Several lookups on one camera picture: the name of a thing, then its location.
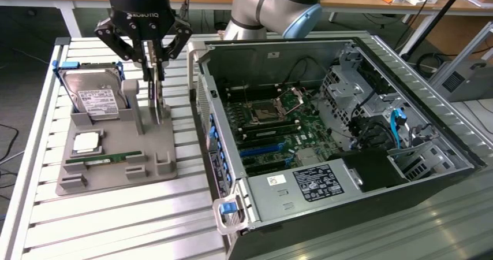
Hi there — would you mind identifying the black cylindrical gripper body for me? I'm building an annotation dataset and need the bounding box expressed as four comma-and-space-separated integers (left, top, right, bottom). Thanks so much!
106, 0, 177, 43

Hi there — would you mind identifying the graphics card with metal bracket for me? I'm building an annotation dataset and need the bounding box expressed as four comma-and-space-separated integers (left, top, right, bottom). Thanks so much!
147, 40, 166, 127

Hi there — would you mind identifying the blue disk caddy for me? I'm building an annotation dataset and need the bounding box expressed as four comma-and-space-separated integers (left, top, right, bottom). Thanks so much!
50, 60, 126, 115

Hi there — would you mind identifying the silver hard disk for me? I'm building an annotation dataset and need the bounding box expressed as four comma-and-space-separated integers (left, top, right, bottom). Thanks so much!
62, 69, 127, 121

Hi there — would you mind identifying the grey plastic parts rack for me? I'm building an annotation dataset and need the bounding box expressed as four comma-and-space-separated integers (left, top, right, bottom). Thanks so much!
57, 79, 181, 197

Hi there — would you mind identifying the metal socket cover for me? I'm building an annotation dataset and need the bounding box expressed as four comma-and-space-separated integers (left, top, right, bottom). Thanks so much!
274, 87, 310, 113

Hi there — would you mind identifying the silver CPU chip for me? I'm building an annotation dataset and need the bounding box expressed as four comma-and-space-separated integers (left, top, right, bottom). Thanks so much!
73, 132, 102, 154

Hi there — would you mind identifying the green RAM stick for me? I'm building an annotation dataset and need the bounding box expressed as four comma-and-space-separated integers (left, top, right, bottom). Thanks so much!
66, 153, 142, 165

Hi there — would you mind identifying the blue expansion slot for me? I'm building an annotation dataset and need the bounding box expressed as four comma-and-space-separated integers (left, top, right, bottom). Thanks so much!
239, 145, 282, 157

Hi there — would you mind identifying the green motherboard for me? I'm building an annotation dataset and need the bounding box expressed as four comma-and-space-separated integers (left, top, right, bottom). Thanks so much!
223, 83, 344, 177

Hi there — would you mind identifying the silver finned chipset heatsink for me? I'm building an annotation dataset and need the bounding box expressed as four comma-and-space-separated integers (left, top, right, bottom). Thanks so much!
296, 150, 323, 164

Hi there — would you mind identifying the grey power supply unit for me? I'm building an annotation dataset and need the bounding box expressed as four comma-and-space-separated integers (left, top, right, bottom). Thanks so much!
246, 158, 366, 223

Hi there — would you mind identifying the black plastic shroud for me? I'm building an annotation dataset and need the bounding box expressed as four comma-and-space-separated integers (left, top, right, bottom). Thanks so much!
330, 149, 411, 193

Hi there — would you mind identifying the black stand pole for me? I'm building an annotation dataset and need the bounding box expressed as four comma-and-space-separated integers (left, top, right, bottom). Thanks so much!
400, 0, 474, 60

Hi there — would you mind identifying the black open PC case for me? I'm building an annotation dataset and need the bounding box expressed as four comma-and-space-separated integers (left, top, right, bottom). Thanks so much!
187, 37, 487, 260

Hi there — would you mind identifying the grey metal cabinet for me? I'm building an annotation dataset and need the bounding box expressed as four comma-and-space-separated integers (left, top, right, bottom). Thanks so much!
430, 21, 493, 103

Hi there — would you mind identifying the black hanging cable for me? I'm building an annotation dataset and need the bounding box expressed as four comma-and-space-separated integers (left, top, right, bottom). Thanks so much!
179, 0, 194, 24

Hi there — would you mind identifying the blue data wire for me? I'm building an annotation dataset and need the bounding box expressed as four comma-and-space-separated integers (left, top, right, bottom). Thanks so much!
390, 108, 408, 151

